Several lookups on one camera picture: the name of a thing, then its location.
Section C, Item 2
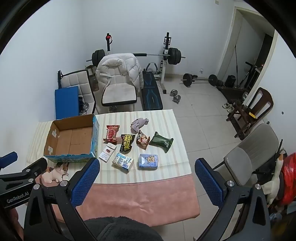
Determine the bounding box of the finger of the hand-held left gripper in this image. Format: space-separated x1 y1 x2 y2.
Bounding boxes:
0 151 18 169
0 158 48 186

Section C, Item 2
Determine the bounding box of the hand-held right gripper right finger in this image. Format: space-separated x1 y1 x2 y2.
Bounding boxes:
195 158 271 241

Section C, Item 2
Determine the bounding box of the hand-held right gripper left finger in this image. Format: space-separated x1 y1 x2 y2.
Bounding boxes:
24 158 100 241

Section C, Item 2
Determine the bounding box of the white cigarette box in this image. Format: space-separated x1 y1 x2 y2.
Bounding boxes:
99 143 117 162

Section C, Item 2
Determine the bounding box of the cardboard box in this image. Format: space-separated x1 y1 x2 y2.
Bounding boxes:
43 114 100 163

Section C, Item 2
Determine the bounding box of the purple cloth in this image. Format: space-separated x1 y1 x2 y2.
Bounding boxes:
130 118 150 133

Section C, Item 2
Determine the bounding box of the cat plush toy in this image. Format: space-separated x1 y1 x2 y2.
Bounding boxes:
41 162 70 183

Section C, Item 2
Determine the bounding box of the grey folding chair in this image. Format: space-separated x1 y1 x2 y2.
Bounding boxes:
213 123 280 186

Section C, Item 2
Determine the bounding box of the striped tablecloth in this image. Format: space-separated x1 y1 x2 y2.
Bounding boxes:
25 109 192 184

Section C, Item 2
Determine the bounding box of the white blue carton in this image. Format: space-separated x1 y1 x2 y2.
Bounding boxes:
112 152 134 173

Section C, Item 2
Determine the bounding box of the red snack packet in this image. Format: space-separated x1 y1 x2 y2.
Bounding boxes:
103 125 121 142

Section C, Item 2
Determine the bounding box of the black wipes packet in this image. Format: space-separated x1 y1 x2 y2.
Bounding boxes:
120 133 136 154

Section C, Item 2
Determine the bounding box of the person's dark fleece clothing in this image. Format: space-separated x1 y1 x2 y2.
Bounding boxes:
83 216 163 241

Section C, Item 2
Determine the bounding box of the green foil packet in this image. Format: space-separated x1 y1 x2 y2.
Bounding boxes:
149 131 174 153

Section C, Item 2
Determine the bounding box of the light blue tissue pack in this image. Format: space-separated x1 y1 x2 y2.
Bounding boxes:
138 153 159 170

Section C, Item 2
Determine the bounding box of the white goose plush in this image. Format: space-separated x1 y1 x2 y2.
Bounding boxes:
264 154 285 204

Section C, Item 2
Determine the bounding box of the orange snack packet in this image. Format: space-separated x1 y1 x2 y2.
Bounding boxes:
136 130 151 149

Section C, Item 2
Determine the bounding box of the red plastic bag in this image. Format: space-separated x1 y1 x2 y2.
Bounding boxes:
279 153 296 207

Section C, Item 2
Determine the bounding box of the beige padded chair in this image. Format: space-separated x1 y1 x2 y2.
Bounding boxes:
100 81 138 112

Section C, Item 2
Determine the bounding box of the white quilted chair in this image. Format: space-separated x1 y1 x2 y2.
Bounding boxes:
58 69 96 115

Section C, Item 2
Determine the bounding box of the dark wooden chair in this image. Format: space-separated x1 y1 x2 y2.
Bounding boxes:
225 87 274 141

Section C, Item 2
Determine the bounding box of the brown water jug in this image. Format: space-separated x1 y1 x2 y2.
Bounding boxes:
86 65 99 91

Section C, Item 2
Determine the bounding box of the black weight bench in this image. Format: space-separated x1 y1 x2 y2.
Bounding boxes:
142 71 163 110

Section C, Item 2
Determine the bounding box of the short barbell with black plates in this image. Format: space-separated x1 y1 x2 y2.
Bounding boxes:
181 73 219 88

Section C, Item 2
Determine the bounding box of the white puffer jacket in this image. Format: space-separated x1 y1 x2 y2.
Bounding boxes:
95 53 144 93

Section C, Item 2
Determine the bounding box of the white weight rack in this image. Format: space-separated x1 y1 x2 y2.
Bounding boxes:
105 32 173 94

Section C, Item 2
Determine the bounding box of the long barbell with black plates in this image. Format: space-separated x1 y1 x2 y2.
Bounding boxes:
86 47 186 65

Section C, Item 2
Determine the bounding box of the white door frame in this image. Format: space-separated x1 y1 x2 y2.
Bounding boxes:
217 6 278 93

